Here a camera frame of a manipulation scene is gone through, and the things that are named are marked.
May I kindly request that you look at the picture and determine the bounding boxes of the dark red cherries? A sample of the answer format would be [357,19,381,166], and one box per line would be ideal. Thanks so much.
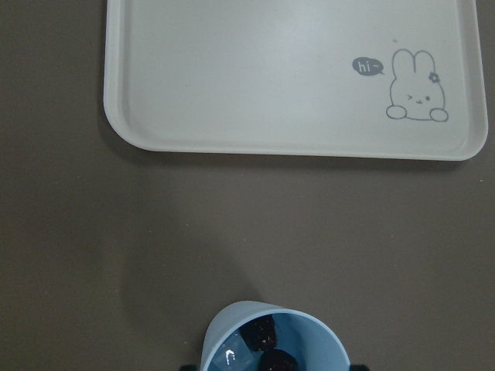
[240,315,299,371]

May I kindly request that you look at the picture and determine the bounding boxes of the cream rabbit serving tray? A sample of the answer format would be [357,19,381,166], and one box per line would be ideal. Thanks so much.
[104,1,489,161]

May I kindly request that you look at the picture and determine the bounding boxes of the light blue plastic cup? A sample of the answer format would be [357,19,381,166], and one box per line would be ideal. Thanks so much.
[200,301,350,370]

